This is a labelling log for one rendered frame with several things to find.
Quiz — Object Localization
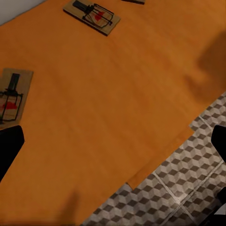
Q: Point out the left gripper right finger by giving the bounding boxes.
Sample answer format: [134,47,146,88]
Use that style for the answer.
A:
[211,125,226,163]

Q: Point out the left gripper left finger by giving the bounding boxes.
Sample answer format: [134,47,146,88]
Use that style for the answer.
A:
[0,125,24,182]

